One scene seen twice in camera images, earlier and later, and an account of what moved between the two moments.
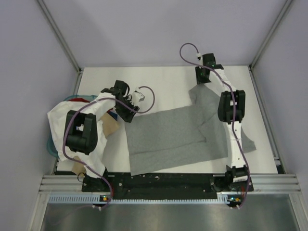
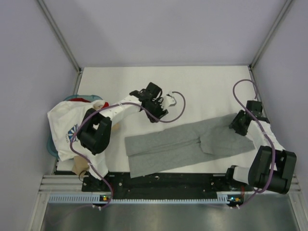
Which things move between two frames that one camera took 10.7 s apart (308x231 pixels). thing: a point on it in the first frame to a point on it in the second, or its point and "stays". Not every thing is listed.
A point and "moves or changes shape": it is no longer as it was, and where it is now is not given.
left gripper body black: x=123 y=113 to x=156 y=109
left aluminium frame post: x=52 y=22 stays
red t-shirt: x=79 y=99 stays
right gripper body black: x=200 y=79 to x=236 y=124
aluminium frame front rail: x=262 y=184 stays
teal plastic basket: x=51 y=145 stays
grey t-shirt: x=196 y=133 moves or changes shape
